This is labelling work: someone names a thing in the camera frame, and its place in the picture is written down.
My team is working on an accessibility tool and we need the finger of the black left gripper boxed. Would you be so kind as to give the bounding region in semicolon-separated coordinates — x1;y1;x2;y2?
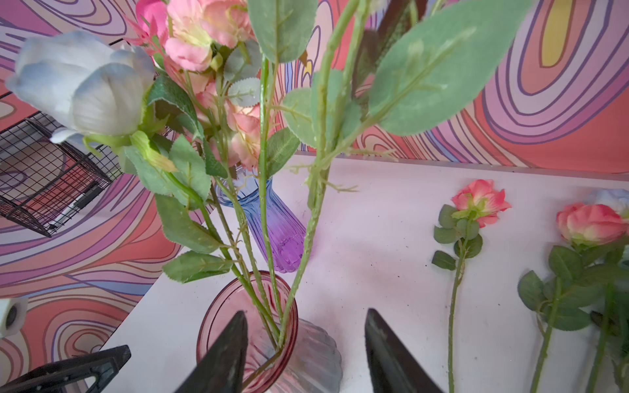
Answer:
1;345;132;392

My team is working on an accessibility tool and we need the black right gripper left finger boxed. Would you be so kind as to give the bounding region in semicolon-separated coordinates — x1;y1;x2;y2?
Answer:
175;311;248;393

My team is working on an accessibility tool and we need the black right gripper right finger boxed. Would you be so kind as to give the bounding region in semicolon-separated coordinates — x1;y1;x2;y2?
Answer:
365;308;442;393

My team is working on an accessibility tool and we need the pink grey glass vase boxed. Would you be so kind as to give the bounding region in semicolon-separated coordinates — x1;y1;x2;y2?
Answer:
196;269;344;393

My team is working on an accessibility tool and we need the purple blue glass vase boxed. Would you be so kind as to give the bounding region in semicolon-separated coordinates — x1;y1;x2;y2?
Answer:
234;166;306;273

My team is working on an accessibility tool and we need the coral pink rose stem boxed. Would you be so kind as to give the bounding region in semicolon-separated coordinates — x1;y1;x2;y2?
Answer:
431;179;511;393

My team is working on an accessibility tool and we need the pale blue rose stem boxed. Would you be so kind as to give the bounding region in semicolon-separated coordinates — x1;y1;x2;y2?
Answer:
6;30;281;345

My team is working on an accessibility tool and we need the cream rose stem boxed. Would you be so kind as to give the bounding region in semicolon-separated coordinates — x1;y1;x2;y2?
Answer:
245;0;534;350

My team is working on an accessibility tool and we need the pink spray rose stem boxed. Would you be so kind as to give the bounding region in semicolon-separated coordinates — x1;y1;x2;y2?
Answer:
161;0;286;315

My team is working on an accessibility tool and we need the bright pink rose stem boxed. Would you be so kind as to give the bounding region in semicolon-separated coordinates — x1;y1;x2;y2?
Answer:
125;0;169;47

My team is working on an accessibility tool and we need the black marker pen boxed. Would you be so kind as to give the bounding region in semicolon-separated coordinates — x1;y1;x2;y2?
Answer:
47;181;104;232

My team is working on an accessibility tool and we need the pink white mixed rose stem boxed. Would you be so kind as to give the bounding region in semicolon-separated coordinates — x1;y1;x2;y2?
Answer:
517;189;628;392

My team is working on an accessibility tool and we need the black wire basket left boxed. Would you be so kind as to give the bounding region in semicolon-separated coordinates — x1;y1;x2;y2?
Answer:
1;112;122;237

